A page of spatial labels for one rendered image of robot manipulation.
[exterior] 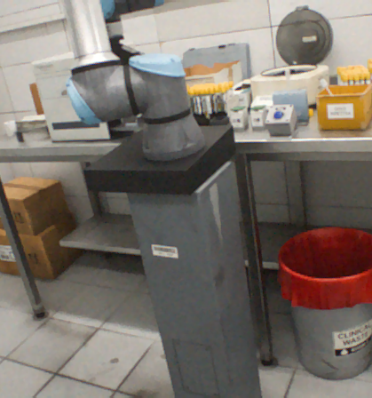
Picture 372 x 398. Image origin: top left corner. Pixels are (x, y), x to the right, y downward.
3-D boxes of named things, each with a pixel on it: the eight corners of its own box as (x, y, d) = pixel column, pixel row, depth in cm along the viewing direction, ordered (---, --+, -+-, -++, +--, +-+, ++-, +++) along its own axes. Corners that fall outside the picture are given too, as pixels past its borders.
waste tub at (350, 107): (317, 131, 133) (314, 96, 129) (328, 118, 143) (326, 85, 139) (366, 130, 126) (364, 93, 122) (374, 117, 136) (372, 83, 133)
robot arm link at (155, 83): (193, 111, 106) (181, 51, 100) (134, 123, 106) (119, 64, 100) (189, 99, 116) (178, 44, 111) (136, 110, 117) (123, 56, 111)
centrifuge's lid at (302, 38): (273, 9, 174) (282, 10, 180) (276, 76, 181) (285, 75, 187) (328, 2, 161) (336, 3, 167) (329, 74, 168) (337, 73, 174)
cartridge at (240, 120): (232, 131, 148) (229, 109, 145) (237, 126, 151) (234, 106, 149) (244, 131, 146) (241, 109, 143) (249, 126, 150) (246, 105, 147)
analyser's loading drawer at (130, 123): (102, 134, 165) (99, 120, 163) (113, 129, 170) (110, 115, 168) (152, 131, 155) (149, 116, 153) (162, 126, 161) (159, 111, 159)
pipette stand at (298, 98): (273, 127, 144) (271, 94, 140) (278, 121, 150) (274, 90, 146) (307, 124, 140) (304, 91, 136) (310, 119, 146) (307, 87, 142)
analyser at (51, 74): (51, 142, 176) (28, 62, 165) (94, 122, 198) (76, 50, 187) (116, 140, 162) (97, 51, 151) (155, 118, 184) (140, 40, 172)
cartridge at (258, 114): (251, 130, 145) (249, 108, 142) (257, 125, 148) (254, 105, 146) (264, 130, 143) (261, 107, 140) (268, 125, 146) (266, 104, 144)
